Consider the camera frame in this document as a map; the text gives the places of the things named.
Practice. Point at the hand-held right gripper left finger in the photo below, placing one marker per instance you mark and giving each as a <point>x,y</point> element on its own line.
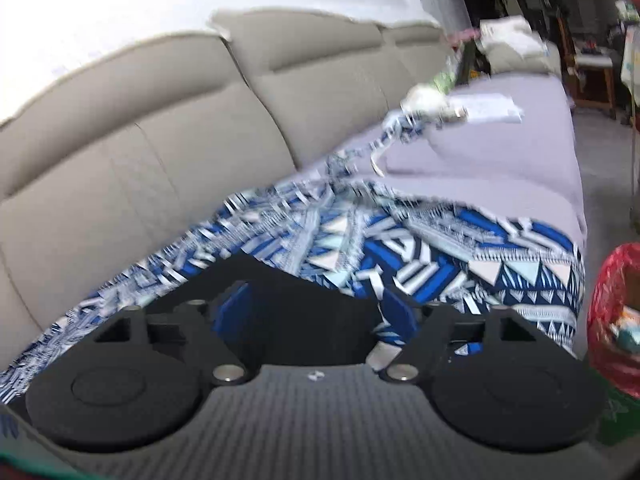
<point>234,307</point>

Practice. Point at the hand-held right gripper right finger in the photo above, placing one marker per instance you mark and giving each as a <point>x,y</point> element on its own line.
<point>401,316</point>

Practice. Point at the blue white geometric print pants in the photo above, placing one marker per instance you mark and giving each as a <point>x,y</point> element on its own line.
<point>400,240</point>

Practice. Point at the lavender sofa cover sheet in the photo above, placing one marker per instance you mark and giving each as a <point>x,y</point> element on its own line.
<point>500,160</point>

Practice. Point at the beige sofa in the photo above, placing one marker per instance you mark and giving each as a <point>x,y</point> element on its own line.
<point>150,135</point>

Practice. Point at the red plastic bag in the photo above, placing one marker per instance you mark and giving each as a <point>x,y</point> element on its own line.
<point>607,310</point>

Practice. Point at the white green crumpled wrapper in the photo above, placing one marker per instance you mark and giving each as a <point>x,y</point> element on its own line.
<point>432,97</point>

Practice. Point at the white paper sheet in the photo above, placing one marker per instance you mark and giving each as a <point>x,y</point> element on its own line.
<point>492,107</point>

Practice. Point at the green printed cloth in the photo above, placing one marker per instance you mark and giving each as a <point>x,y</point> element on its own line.
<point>620,415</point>

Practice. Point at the wooden side table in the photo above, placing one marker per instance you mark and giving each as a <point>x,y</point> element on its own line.
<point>595,82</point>

